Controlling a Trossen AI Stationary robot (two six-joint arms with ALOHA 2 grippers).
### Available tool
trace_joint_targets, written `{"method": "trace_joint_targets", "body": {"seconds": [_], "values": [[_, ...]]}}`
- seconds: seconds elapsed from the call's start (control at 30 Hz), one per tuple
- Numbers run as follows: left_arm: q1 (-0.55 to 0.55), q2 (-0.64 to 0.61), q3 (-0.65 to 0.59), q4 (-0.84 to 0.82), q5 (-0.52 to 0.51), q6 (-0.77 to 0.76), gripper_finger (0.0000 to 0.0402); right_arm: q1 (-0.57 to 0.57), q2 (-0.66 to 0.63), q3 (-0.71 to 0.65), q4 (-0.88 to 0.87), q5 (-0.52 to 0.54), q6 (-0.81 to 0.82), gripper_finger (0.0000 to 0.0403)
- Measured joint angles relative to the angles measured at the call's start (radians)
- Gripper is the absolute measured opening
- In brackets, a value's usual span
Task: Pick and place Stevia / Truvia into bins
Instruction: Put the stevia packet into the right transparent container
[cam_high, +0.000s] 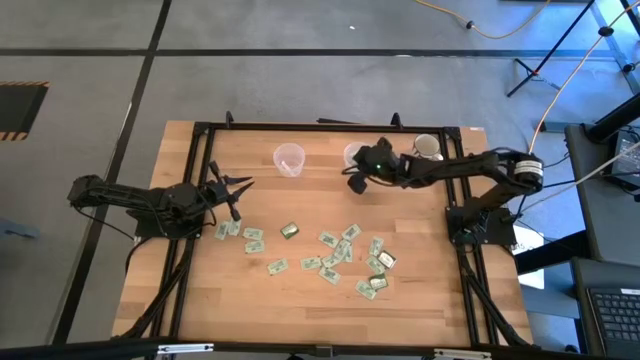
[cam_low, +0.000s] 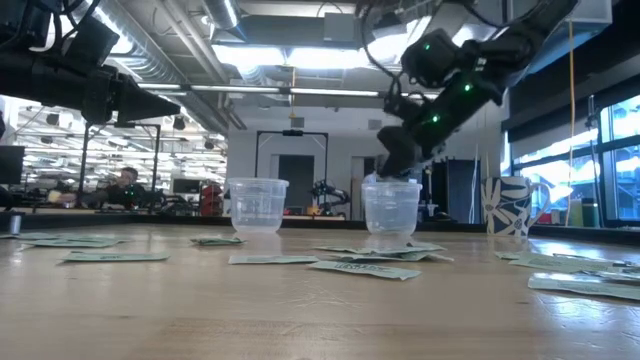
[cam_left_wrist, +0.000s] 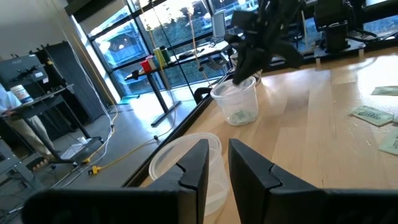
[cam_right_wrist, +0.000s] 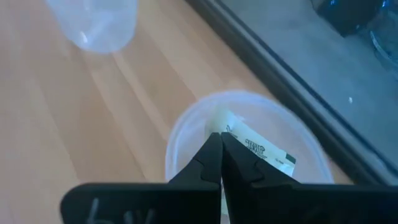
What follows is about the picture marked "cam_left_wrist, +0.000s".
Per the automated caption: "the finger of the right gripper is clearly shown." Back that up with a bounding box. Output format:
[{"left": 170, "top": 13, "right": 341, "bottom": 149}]
[
  {"left": 272, "top": 40, "right": 304, "bottom": 69},
  {"left": 232, "top": 46, "right": 265, "bottom": 85}
]

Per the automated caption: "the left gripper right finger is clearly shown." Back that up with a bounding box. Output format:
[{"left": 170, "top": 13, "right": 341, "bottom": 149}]
[{"left": 228, "top": 138, "right": 398, "bottom": 224}]

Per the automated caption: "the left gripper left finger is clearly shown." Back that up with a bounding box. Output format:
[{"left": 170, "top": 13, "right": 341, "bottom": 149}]
[{"left": 21, "top": 138, "right": 210, "bottom": 224}]

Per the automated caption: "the pale green stevia packet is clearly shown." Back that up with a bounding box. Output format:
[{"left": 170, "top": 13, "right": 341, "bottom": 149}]
[
  {"left": 378, "top": 128, "right": 398, "bottom": 156},
  {"left": 371, "top": 85, "right": 398, "bottom": 96},
  {"left": 229, "top": 108, "right": 257, "bottom": 126},
  {"left": 350, "top": 105, "right": 395, "bottom": 127}
]

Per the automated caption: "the clear plastic cup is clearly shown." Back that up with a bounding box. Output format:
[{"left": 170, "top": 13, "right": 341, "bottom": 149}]
[
  {"left": 210, "top": 76, "right": 260, "bottom": 127},
  {"left": 148, "top": 131, "right": 230, "bottom": 217}
]

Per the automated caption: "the white grey monitor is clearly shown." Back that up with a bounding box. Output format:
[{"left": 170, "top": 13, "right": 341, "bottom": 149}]
[{"left": 211, "top": 10, "right": 227, "bottom": 39}]

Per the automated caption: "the dark green bottle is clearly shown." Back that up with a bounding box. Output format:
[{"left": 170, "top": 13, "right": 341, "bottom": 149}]
[{"left": 160, "top": 45, "right": 172, "bottom": 64}]

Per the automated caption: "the pale green bottle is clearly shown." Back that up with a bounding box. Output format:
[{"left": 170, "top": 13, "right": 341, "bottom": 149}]
[{"left": 154, "top": 47, "right": 165, "bottom": 67}]

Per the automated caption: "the black window desk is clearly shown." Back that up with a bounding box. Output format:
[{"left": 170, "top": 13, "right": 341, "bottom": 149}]
[{"left": 124, "top": 40, "right": 233, "bottom": 128}]

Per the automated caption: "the red cup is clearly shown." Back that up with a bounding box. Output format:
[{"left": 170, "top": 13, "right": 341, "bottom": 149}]
[{"left": 139, "top": 58, "right": 153, "bottom": 74}]

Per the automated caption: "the person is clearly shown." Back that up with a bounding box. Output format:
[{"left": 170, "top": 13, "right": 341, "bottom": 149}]
[{"left": 0, "top": 82, "right": 56, "bottom": 160}]

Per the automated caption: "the black standing desk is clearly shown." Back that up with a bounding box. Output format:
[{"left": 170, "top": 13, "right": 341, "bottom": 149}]
[{"left": 0, "top": 83, "right": 105, "bottom": 166}]

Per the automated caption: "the black cabinet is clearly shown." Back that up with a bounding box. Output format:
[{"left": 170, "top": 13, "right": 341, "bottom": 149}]
[{"left": 29, "top": 41, "right": 105, "bottom": 123}]

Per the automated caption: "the white container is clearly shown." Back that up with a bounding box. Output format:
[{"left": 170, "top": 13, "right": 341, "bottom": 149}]
[{"left": 10, "top": 84, "right": 34, "bottom": 104}]

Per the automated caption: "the dark grey box device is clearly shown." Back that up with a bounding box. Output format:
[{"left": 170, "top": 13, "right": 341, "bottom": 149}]
[{"left": 0, "top": 54, "right": 50, "bottom": 91}]

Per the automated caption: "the yellow extension cable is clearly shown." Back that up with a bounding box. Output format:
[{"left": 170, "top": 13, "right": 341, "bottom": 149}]
[{"left": 88, "top": 0, "right": 177, "bottom": 175}]

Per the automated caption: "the black frame clamp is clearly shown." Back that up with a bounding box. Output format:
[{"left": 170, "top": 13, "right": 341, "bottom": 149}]
[{"left": 193, "top": 87, "right": 213, "bottom": 105}]

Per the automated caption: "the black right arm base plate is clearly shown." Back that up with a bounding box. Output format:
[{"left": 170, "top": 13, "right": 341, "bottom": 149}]
[{"left": 313, "top": 39, "right": 367, "bottom": 66}]

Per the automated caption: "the white cable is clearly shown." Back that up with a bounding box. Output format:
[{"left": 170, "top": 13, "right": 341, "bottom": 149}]
[{"left": 49, "top": 40, "right": 119, "bottom": 189}]

